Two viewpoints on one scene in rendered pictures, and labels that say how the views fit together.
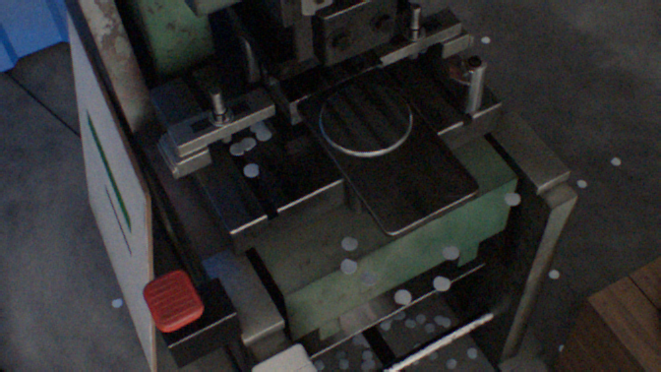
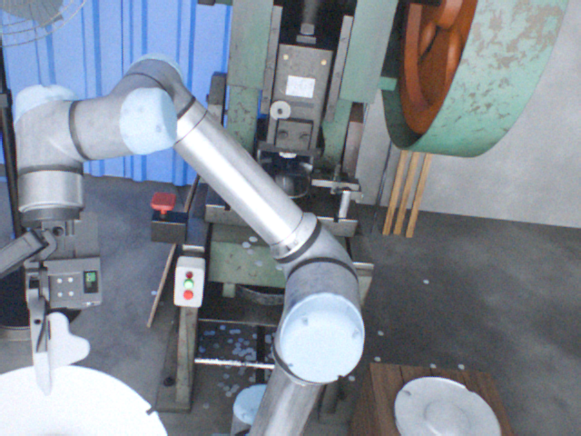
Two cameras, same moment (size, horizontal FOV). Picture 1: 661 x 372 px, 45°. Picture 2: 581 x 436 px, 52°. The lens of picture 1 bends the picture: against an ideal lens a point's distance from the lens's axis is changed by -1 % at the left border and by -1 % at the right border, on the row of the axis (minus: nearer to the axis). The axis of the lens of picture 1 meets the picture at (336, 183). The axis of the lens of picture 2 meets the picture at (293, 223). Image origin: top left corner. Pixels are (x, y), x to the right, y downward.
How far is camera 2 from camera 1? 91 cm
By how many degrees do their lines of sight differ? 26
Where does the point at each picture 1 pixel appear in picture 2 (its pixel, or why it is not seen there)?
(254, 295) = (200, 235)
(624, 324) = (380, 381)
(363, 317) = (254, 319)
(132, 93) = not seen: hidden behind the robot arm
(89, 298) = (142, 284)
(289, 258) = (224, 232)
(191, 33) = (243, 142)
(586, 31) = (488, 304)
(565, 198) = (365, 274)
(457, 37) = (355, 191)
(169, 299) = (162, 199)
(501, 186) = not seen: hidden behind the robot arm
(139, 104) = not seen: hidden behind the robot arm
